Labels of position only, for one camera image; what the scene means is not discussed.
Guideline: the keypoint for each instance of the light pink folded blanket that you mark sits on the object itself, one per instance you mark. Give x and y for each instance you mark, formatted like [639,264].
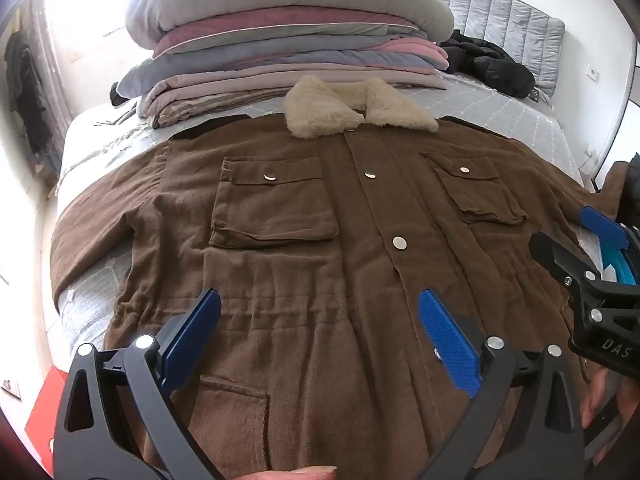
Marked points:
[420,55]

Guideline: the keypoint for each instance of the person's right hand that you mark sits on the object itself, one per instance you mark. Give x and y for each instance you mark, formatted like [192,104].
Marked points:
[597,395]

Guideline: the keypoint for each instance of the grey padded headboard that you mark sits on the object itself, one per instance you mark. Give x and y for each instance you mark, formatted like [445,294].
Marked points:
[500,15]

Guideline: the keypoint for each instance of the person's left hand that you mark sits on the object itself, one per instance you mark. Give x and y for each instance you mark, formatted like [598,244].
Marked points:
[295,475]

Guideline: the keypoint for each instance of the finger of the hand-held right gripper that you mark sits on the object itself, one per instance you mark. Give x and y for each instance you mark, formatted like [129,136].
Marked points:
[555,255]
[602,225]

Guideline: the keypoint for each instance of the mauve folded blanket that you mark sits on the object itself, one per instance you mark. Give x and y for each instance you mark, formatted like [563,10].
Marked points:
[280,30]

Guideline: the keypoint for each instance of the red box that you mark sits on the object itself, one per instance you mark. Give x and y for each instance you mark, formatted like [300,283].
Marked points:
[42,405]

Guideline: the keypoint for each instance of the black puffer jacket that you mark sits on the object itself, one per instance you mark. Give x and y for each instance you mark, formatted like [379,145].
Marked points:
[495,67]

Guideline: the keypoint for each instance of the blue-grey folded blanket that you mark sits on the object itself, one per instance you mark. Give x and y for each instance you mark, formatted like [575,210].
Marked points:
[225,62]

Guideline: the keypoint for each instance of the brown jacket with fleece collar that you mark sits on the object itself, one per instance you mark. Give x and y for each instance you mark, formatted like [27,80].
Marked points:
[310,260]

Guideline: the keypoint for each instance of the bed with grey checked cover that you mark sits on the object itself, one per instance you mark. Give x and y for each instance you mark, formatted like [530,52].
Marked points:
[500,110]

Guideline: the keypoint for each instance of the white wall socket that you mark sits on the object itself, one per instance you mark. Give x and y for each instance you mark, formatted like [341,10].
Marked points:
[593,73]
[11,389]
[590,157]

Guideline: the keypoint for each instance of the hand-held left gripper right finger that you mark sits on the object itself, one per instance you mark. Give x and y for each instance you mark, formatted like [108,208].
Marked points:
[445,340]

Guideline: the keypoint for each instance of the dark hanging clothes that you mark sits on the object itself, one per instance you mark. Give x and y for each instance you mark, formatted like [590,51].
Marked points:
[27,95]

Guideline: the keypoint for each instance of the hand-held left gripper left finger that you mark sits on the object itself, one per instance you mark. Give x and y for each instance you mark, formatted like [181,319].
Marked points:
[192,330]

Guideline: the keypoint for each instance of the black garment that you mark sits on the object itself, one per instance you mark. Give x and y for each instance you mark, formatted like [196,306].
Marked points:
[119,95]

